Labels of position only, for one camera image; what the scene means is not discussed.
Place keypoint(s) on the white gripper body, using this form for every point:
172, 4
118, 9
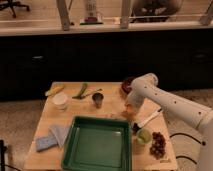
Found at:
132, 106

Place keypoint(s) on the red yellow apple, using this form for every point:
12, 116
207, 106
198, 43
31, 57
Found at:
130, 116

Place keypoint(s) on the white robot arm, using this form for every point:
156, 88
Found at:
198, 116

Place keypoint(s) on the small metal cup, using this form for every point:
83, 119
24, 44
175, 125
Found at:
98, 99

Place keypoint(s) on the white paper cup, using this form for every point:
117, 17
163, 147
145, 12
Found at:
60, 101

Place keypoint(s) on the dark red bowl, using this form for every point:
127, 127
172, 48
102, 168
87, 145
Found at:
126, 85

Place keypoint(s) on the green pear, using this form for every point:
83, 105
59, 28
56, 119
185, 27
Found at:
143, 136

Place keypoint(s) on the dark red grape bunch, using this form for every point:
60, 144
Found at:
158, 145

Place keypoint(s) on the green pepper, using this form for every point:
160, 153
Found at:
81, 92

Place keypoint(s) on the green plastic tray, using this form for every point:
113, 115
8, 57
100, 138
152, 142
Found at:
98, 144

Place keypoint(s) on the grey blue cloth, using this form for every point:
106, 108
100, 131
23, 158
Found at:
60, 132

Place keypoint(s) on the dark bag on floor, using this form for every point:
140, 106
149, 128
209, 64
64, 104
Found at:
154, 10

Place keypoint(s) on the red white object on base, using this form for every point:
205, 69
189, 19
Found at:
90, 13

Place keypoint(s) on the wooden table leg middle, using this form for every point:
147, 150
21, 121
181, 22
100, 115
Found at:
125, 14

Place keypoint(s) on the wooden table leg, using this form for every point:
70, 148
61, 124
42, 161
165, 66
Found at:
63, 13
125, 14

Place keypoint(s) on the blue sponge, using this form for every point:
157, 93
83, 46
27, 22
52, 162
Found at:
45, 142

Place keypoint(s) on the wooden table leg left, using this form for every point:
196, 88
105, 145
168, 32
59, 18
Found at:
63, 13

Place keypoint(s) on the black office chair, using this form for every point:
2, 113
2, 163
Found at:
12, 4

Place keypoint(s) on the white handled brush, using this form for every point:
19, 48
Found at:
140, 124

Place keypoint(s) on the wooden handled utensil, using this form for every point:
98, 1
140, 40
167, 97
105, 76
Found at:
88, 94

